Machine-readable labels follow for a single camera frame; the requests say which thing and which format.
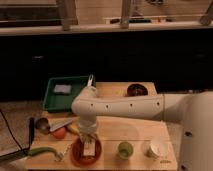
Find green handled peeler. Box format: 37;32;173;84
28;147;64;161

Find green cup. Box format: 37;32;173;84
117;141;134;160

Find dark brown bowl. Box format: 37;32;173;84
127;83;148;97

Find grey sponge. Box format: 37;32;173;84
53;84;72;94

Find white cup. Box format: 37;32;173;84
147;138;169;158

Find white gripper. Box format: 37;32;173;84
78;116;98;140

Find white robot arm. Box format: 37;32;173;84
71;86;213;171

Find white eraser block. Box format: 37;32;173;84
83;142;95;156

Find green tray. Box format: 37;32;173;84
43;75;89;113

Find yellow banana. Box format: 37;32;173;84
66;124;79;135

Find white handled brush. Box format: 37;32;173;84
87;74;94;86

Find orange fruit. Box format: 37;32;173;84
52;127;66;139

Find wooden board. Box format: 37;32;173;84
24;81;178;171

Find black cable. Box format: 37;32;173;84
0;108;30;164

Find metal measuring scoop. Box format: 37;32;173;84
29;117;50;145

